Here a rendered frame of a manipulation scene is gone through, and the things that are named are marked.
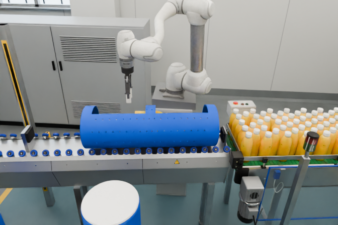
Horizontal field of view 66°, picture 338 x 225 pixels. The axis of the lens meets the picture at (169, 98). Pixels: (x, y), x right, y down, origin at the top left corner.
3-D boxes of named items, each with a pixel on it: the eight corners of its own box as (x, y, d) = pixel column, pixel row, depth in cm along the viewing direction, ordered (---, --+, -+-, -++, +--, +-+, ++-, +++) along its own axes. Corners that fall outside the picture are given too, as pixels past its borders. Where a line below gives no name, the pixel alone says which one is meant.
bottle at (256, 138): (252, 159, 176) (256, 136, 168) (244, 153, 181) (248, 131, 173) (259, 155, 179) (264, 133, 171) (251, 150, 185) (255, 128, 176)
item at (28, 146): (32, 143, 185) (26, 125, 178) (37, 143, 185) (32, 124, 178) (25, 152, 176) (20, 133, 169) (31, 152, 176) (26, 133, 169)
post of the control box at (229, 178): (223, 200, 258) (236, 113, 212) (227, 200, 259) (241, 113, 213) (224, 203, 255) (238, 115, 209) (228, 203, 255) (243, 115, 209)
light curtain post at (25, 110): (49, 201, 254) (-1, 23, 176) (55, 201, 254) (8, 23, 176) (47, 206, 249) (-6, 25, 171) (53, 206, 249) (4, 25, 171)
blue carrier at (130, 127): (92, 134, 194) (88, 99, 183) (209, 132, 198) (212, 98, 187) (82, 157, 167) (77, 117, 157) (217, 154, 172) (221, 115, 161)
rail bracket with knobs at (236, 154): (228, 161, 175) (230, 148, 171) (238, 160, 176) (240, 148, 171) (232, 171, 167) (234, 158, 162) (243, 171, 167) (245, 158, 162)
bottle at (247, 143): (242, 153, 181) (246, 131, 173) (251, 158, 177) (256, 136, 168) (236, 158, 177) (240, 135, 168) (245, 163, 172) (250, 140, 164)
